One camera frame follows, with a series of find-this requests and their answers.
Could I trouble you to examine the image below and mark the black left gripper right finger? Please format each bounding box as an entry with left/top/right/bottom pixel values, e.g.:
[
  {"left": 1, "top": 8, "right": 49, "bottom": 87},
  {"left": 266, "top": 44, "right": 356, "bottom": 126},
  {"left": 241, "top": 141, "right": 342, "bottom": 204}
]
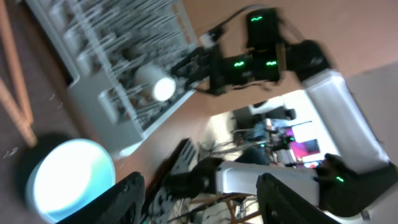
[{"left": 256, "top": 174, "right": 339, "bottom": 224}]

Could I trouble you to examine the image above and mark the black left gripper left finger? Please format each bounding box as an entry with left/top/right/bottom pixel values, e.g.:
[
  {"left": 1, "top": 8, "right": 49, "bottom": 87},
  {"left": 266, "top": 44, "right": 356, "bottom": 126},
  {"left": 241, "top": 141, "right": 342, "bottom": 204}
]
[{"left": 58, "top": 172, "right": 146, "bottom": 224}]

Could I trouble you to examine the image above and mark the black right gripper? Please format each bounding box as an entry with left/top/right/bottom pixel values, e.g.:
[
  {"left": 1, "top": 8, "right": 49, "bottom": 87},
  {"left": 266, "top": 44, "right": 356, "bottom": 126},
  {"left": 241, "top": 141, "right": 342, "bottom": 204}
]
[{"left": 170, "top": 46, "right": 231, "bottom": 96}]

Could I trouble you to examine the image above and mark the white cup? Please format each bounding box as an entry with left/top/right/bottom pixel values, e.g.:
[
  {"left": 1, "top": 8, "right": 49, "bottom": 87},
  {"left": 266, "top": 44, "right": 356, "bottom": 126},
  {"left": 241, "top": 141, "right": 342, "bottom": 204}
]
[{"left": 134, "top": 64, "right": 177, "bottom": 101}]

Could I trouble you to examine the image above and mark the light blue bowl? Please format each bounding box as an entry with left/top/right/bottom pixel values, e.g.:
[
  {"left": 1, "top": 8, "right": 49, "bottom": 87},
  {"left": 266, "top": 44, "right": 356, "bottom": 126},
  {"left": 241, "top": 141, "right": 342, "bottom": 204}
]
[{"left": 25, "top": 139, "right": 116, "bottom": 223}]

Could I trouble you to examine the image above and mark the wooden chopstick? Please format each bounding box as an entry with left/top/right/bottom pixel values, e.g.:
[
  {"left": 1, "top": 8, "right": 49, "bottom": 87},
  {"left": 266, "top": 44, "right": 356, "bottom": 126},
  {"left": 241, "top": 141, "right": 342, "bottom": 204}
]
[
  {"left": 1, "top": 0, "right": 34, "bottom": 125},
  {"left": 1, "top": 80, "right": 37, "bottom": 147}
]

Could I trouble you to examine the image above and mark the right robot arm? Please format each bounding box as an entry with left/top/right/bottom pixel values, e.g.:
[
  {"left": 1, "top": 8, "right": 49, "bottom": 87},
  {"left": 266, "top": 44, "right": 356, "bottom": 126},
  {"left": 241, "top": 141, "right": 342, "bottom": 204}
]
[{"left": 164, "top": 5, "right": 397, "bottom": 223}]

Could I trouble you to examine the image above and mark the grey plastic dishwasher rack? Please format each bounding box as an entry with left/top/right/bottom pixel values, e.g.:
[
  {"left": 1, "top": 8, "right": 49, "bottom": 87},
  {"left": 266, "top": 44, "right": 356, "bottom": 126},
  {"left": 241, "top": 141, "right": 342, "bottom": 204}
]
[{"left": 27, "top": 0, "right": 197, "bottom": 159}]

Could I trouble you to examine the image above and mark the dark brown serving tray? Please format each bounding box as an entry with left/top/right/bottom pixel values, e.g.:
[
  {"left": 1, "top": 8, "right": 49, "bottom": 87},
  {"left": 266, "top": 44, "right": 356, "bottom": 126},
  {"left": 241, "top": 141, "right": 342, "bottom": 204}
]
[{"left": 1, "top": 1, "right": 100, "bottom": 223}]

